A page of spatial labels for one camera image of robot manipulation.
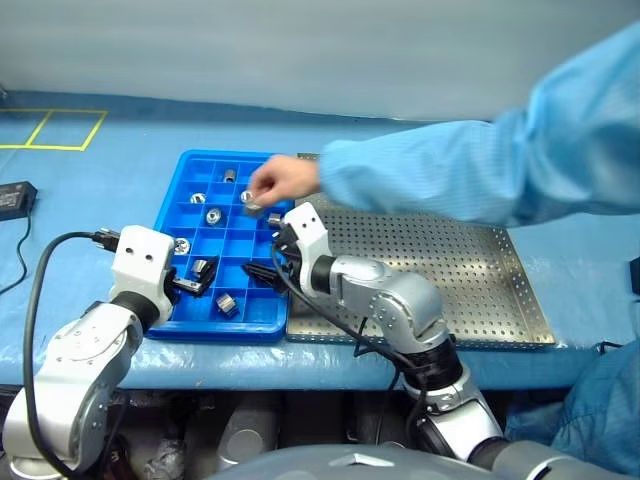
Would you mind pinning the perforated metal tray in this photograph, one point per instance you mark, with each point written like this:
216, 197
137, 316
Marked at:
450, 270

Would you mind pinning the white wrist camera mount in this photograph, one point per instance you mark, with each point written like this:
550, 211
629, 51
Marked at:
307, 225
140, 260

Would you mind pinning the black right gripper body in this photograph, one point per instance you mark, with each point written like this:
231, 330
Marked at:
289, 260

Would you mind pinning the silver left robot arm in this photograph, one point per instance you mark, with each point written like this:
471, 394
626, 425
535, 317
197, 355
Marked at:
75, 360

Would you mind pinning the grey robot torso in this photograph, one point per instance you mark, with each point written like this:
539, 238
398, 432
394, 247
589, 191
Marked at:
350, 465

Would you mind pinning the black power adapter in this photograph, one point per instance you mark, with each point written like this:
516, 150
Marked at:
15, 200
635, 275

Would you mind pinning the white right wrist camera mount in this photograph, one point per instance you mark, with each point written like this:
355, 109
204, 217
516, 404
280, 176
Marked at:
307, 225

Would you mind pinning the person's bare hand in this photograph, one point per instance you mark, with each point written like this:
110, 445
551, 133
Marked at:
290, 177

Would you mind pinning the person's blue sleeved arm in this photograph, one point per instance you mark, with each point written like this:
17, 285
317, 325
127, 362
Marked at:
450, 170

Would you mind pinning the metal nut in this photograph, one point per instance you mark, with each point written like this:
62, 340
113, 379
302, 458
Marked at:
198, 198

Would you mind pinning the blue compartment tray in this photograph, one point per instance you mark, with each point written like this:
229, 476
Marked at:
235, 250

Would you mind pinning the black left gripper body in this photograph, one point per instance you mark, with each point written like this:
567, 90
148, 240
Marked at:
175, 285

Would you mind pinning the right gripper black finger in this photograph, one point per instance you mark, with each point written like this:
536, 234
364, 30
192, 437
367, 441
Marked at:
260, 271
275, 285

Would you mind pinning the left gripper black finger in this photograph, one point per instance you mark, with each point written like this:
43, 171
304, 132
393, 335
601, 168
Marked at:
212, 272
190, 288

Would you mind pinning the blue plastic table cover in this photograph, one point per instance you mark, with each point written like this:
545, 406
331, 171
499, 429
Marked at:
100, 170

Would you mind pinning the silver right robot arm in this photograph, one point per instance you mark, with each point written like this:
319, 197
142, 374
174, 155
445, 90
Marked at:
395, 300

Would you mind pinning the blue cleanroom coat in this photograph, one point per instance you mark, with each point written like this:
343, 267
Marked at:
600, 410

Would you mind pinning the dark grey rounded shape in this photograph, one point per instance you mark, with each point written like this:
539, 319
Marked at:
250, 435

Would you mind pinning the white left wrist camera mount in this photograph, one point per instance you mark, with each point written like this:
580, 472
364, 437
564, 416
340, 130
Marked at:
140, 260

